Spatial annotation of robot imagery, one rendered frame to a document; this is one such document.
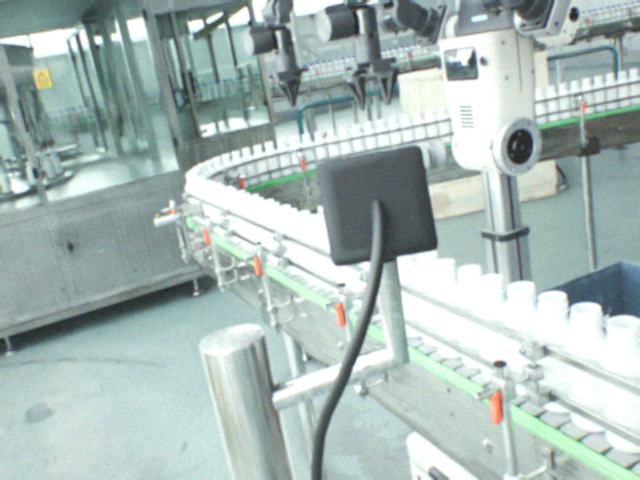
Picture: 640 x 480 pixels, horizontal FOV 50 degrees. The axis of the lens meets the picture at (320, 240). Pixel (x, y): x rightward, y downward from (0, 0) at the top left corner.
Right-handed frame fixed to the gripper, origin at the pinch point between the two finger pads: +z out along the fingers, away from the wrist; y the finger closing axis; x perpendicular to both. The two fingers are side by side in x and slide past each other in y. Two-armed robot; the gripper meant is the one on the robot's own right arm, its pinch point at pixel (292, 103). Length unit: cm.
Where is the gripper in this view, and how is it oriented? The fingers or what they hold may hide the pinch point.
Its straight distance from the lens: 192.7
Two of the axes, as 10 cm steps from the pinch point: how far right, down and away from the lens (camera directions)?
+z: 1.6, 9.5, 2.7
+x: 4.3, 1.8, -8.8
